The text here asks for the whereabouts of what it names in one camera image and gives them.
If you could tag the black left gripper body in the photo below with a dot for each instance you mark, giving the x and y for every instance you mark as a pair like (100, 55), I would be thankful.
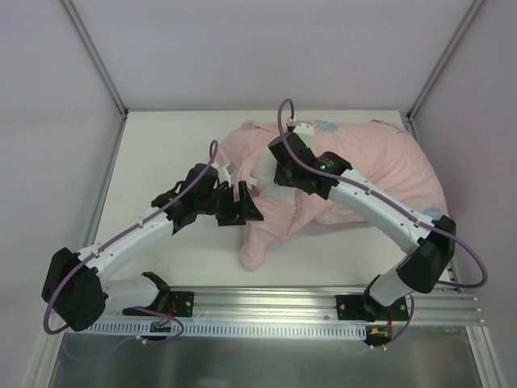
(231, 204)

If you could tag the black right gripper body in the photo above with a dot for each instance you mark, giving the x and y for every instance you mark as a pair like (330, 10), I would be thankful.
(283, 175)

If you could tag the white pillow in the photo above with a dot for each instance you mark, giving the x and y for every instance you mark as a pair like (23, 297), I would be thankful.
(262, 180)

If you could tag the purple Elsa print pillowcase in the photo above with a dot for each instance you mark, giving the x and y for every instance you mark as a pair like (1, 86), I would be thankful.
(383, 153)

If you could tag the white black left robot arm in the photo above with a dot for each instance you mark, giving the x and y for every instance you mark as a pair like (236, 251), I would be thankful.
(80, 286)

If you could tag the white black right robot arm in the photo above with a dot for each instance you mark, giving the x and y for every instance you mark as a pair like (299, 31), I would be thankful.
(426, 242)

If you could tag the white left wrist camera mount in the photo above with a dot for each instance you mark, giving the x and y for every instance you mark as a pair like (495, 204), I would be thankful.
(224, 171)

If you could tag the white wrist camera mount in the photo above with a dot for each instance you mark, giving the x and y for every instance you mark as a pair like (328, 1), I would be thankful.
(224, 171)
(305, 131)

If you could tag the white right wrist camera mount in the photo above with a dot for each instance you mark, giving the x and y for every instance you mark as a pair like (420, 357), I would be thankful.
(305, 131)

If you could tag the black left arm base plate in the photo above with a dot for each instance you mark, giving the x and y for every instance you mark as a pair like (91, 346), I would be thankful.
(182, 303)

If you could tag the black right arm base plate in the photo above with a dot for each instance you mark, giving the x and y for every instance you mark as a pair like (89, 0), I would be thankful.
(355, 307)

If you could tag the white slotted cable duct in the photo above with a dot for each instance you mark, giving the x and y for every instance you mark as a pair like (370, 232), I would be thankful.
(151, 327)

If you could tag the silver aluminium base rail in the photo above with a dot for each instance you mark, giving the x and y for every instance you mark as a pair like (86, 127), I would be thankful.
(317, 304)

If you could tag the right aluminium corner post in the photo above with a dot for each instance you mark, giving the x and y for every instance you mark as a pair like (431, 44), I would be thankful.
(457, 36)

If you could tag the aluminium corner post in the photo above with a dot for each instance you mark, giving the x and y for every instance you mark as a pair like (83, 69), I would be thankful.
(457, 36)
(78, 25)

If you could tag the left aluminium corner post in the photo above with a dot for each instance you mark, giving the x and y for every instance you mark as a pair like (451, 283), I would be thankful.
(78, 25)

